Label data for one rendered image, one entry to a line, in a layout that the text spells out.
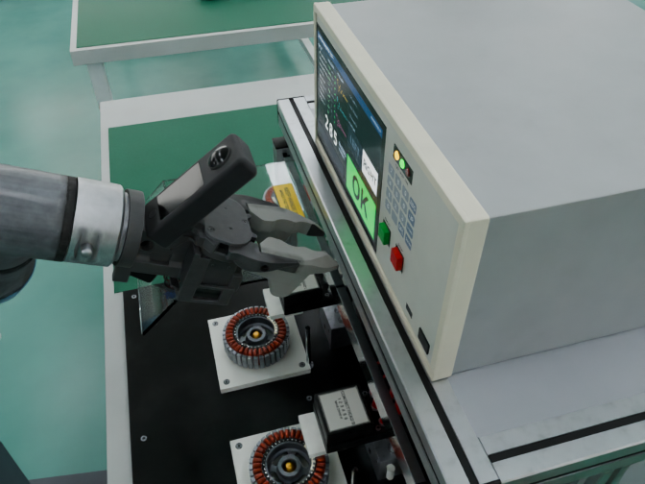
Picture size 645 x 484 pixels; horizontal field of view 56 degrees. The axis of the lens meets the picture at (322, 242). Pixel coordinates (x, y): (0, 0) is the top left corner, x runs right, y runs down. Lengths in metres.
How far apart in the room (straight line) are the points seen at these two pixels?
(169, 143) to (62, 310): 0.92
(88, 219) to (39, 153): 2.61
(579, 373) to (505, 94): 0.28
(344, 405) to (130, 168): 0.92
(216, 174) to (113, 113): 1.27
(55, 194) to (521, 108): 0.42
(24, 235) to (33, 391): 1.61
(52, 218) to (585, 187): 0.43
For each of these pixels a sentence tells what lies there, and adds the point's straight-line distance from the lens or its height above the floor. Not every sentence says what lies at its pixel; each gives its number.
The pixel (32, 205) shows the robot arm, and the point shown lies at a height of 1.31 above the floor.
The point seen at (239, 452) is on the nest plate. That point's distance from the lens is 0.95.
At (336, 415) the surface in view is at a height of 0.92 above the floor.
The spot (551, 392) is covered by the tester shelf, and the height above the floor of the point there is 1.11.
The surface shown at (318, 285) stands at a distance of 0.95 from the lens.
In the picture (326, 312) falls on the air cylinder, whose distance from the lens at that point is 1.04.
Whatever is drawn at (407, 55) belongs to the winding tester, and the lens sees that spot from 0.69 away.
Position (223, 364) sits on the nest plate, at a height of 0.78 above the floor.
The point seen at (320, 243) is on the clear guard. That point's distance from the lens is 0.81.
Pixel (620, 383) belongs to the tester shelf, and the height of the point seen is 1.11.
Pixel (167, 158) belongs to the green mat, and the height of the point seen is 0.75.
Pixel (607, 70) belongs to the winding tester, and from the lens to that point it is 0.72.
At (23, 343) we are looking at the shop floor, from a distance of 2.27.
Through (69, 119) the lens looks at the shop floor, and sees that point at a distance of 3.35.
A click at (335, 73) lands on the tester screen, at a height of 1.27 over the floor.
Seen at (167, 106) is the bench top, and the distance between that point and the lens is 1.78.
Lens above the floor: 1.61
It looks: 43 degrees down
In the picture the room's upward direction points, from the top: straight up
